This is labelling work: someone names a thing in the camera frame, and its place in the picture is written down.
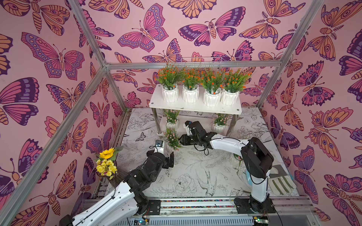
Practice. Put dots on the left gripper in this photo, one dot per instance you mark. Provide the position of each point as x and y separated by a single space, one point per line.
167 164

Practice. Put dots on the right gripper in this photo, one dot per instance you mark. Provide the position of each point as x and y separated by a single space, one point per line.
186 138

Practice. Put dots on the pink potted plant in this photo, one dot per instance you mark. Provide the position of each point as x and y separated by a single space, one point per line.
171 118
172 139
220 123

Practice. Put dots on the orange potted plant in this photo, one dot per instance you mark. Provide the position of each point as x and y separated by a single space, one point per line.
212 83
233 84
190 80
168 78

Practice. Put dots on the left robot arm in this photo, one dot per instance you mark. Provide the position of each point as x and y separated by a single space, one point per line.
127 199

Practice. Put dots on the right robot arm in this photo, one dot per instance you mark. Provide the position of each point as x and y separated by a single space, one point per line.
256 157

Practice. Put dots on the white two-tier rack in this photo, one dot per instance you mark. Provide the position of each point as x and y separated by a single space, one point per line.
157 102

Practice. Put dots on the sunflower bouquet in vase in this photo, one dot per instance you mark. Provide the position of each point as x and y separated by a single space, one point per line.
106 164

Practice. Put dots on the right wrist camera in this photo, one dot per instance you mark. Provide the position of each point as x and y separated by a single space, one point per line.
186 126

